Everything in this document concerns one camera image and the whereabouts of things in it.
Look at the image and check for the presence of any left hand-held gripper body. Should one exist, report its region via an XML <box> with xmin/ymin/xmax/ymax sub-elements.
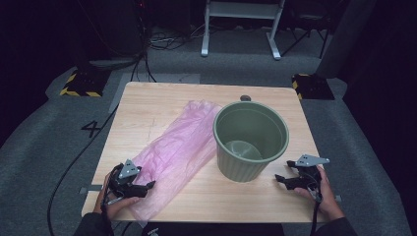
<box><xmin>107</xmin><ymin>158</ymin><xmax>148</xmax><ymax>199</ymax></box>

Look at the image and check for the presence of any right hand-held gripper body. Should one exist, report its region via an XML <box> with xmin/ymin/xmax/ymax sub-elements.
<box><xmin>294</xmin><ymin>153</ymin><xmax>330</xmax><ymax>202</ymax></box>

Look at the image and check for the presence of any green plastic bin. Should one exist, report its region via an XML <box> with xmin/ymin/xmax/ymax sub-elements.
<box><xmin>212</xmin><ymin>100</ymin><xmax>290</xmax><ymax>184</ymax></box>

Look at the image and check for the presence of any pink plastic bag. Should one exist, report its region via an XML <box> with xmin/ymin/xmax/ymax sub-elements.
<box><xmin>129</xmin><ymin>99</ymin><xmax>224</xmax><ymax>228</ymax></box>

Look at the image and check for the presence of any person's left hand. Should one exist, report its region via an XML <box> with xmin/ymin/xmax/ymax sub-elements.
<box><xmin>92</xmin><ymin>172</ymin><xmax>141</xmax><ymax>220</ymax></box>

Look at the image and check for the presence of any person's right hand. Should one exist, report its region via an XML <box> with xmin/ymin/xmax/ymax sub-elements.
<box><xmin>294</xmin><ymin>165</ymin><xmax>345</xmax><ymax>222</ymax></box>

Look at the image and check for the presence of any grey tape strip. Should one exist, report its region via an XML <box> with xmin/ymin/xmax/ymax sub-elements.
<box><xmin>79</xmin><ymin>184</ymin><xmax>104</xmax><ymax>195</ymax></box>

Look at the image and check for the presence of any person's dark torso clothing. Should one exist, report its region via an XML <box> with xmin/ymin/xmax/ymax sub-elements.
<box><xmin>141</xmin><ymin>222</ymin><xmax>286</xmax><ymax>236</ymax></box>

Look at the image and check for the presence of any black yellow striped base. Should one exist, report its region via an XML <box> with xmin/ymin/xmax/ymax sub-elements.
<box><xmin>291</xmin><ymin>73</ymin><xmax>336</xmax><ymax>101</ymax></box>
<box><xmin>59</xmin><ymin>68</ymin><xmax>111</xmax><ymax>98</ymax></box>

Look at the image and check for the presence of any black tripod stand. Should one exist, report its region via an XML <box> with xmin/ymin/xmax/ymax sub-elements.
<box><xmin>280</xmin><ymin>13</ymin><xmax>330</xmax><ymax>60</ymax></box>

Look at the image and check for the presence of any grey curtain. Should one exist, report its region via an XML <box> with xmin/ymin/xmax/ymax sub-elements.
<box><xmin>315</xmin><ymin>0</ymin><xmax>379</xmax><ymax>80</ymax></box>

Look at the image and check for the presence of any black equipment stand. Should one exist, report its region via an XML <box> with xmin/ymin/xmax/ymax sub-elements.
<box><xmin>132</xmin><ymin>0</ymin><xmax>158</xmax><ymax>83</ymax></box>

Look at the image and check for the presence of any left hand-held gripper cable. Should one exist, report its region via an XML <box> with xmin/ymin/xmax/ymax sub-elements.
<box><xmin>99</xmin><ymin>165</ymin><xmax>123</xmax><ymax>236</ymax></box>

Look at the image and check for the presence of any hand-held gripper cable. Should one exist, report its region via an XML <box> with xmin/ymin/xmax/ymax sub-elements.
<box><xmin>99</xmin><ymin>165</ymin><xmax>123</xmax><ymax>236</ymax></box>
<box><xmin>309</xmin><ymin>188</ymin><xmax>325</xmax><ymax>236</ymax></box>

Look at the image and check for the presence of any right hand-held gripper cable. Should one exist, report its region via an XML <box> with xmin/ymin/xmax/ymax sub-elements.
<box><xmin>309</xmin><ymin>188</ymin><xmax>325</xmax><ymax>236</ymax></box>

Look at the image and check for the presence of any long black floor cable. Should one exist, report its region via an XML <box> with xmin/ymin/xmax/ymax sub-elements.
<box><xmin>46</xmin><ymin>103</ymin><xmax>120</xmax><ymax>236</ymax></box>

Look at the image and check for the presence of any grey stand base plate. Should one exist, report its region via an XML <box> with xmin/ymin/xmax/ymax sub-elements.
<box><xmin>88</xmin><ymin>56</ymin><xmax>143</xmax><ymax>72</ymax></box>

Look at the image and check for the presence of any bundle of floor cables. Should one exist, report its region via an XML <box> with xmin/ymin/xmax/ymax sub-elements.
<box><xmin>148</xmin><ymin>23</ymin><xmax>206</xmax><ymax>51</ymax></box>

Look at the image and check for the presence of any white metal desk frame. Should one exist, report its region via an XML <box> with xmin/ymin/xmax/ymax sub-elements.
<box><xmin>200</xmin><ymin>0</ymin><xmax>286</xmax><ymax>61</ymax></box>

